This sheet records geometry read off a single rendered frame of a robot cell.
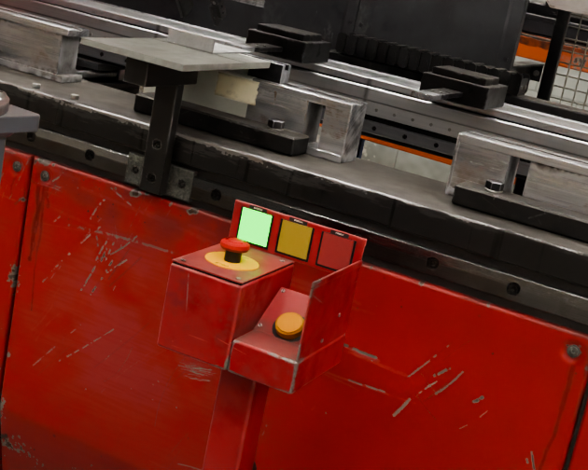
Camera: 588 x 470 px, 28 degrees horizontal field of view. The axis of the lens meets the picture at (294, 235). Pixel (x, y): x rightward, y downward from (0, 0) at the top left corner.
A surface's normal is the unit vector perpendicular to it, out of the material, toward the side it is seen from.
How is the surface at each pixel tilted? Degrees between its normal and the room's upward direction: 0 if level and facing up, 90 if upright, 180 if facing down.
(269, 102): 90
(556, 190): 90
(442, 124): 90
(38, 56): 90
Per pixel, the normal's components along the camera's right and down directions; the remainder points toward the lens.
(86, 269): -0.45, 0.14
